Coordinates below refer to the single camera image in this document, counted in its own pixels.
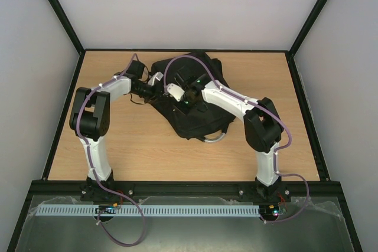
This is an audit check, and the black student bag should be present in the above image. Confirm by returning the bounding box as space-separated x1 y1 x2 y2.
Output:
147 58 236 142

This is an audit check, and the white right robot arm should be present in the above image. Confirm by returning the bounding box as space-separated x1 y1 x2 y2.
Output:
167 74 284 200

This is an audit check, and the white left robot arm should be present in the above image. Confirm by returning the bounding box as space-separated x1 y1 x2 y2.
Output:
69 60 163 183

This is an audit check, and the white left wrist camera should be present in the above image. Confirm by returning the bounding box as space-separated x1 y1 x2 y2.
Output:
147 72 164 86

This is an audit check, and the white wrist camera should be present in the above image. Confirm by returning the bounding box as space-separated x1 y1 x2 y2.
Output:
167 83 185 102
147 72 164 86

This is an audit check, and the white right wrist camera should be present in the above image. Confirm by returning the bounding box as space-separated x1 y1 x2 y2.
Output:
167 83 185 102

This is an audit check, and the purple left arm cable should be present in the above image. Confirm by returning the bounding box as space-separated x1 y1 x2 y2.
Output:
75 53 148 247

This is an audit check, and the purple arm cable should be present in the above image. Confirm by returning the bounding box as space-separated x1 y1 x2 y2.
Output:
162 55 310 225
75 53 148 247

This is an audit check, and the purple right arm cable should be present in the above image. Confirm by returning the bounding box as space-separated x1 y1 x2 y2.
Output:
162 55 310 225

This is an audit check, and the black front mounting rail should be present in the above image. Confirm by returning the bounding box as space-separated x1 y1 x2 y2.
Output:
29 179 343 202

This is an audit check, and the light blue cable duct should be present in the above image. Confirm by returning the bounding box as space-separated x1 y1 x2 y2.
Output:
35 204 260 217

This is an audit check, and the black left frame post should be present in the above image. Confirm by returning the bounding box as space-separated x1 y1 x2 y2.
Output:
47 0 84 55

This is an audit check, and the black frame post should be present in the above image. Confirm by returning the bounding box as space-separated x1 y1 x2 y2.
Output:
286 0 328 60
47 0 84 55

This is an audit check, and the black right frame post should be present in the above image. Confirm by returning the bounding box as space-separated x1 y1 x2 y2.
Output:
286 0 328 60

